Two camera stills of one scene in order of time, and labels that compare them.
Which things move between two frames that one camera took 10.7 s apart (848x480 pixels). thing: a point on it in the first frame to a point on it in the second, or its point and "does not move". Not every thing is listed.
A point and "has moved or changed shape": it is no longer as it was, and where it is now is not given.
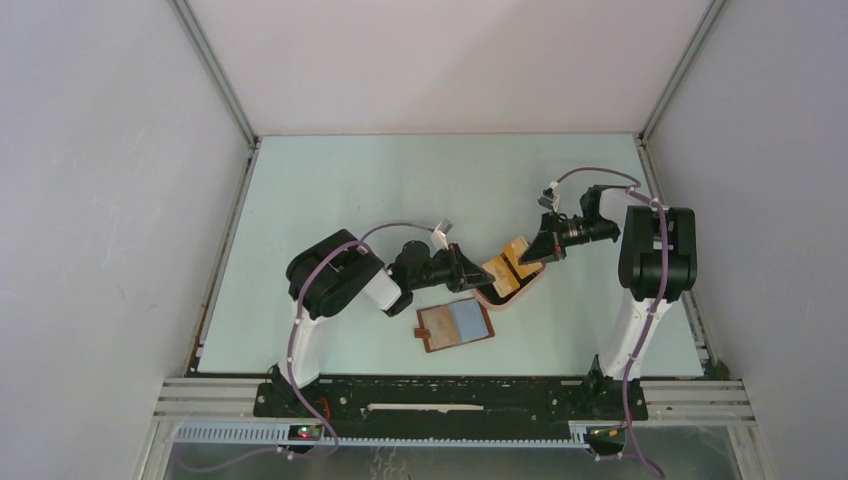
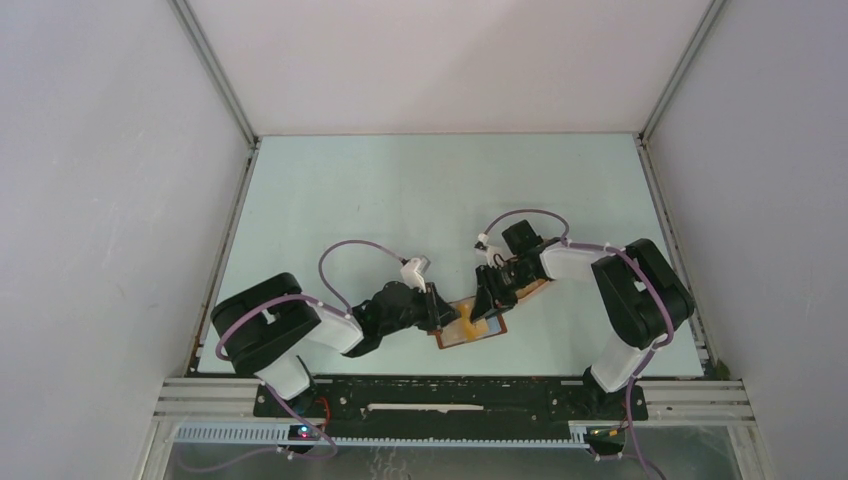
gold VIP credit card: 505,282 has moved or changed shape
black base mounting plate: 455,402 does not move
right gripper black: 548,246 to 491,297
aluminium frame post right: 641,138 does not move
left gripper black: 463,272 to 437,310
